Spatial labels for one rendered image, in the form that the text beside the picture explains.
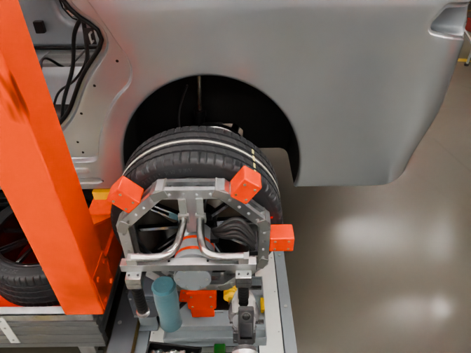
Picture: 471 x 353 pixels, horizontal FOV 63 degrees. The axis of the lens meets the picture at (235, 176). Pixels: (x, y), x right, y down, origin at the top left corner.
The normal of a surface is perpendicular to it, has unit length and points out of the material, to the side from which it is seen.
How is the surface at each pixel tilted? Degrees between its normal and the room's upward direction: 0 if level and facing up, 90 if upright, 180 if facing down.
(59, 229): 90
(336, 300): 0
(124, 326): 0
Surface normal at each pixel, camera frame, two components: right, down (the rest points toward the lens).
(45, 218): 0.00, 0.62
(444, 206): -0.01, -0.78
